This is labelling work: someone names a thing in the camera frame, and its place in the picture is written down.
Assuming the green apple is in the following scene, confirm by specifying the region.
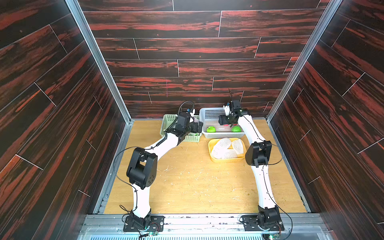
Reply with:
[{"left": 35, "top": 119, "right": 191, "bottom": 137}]
[
  {"left": 206, "top": 126, "right": 217, "bottom": 133},
  {"left": 231, "top": 126, "right": 242, "bottom": 133}
]

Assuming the white foam net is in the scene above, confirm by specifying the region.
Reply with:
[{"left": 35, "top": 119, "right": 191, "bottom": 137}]
[
  {"left": 232, "top": 139, "right": 244, "bottom": 157},
  {"left": 221, "top": 149, "right": 238, "bottom": 159},
  {"left": 211, "top": 138, "right": 232, "bottom": 159}
]

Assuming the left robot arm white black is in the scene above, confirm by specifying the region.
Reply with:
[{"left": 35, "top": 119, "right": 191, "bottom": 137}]
[{"left": 127, "top": 110, "right": 203, "bottom": 229}]

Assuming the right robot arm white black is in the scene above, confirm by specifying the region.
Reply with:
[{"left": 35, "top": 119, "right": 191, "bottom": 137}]
[{"left": 219, "top": 100, "right": 284, "bottom": 230}]

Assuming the green plastic basket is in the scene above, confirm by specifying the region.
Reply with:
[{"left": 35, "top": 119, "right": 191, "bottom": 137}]
[{"left": 160, "top": 114, "right": 202, "bottom": 143}]

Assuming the white plastic basket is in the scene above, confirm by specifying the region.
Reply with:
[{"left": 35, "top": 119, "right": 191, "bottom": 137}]
[{"left": 199, "top": 108, "right": 245, "bottom": 139}]

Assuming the yellow plastic tray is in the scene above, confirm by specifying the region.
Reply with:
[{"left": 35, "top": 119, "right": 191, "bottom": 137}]
[{"left": 208, "top": 138, "right": 246, "bottom": 163}]

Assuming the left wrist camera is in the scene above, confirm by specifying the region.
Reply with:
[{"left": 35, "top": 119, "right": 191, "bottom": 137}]
[{"left": 187, "top": 109, "right": 200, "bottom": 123}]

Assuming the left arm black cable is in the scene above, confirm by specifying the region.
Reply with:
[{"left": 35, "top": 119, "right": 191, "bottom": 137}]
[{"left": 112, "top": 145, "right": 142, "bottom": 214}]

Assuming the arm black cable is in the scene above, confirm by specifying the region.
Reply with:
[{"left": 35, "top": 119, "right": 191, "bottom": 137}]
[
  {"left": 112, "top": 145, "right": 142, "bottom": 214},
  {"left": 262, "top": 164, "right": 294, "bottom": 240}
]

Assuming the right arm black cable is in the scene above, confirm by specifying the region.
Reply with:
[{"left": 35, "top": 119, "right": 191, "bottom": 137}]
[{"left": 262, "top": 164, "right": 294, "bottom": 240}]

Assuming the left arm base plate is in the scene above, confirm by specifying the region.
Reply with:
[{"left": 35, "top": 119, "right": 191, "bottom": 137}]
[{"left": 123, "top": 215, "right": 165, "bottom": 233}]

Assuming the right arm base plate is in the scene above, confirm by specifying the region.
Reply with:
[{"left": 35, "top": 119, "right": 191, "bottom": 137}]
[{"left": 240, "top": 213, "right": 285, "bottom": 232}]

